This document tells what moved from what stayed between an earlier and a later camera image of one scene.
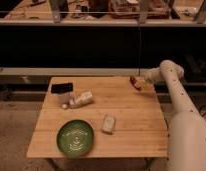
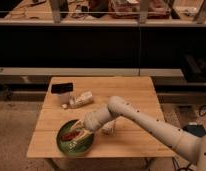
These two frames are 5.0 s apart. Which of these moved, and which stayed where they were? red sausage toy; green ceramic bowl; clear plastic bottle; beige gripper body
Moved: beige gripper body; red sausage toy
Stayed: green ceramic bowl; clear plastic bottle
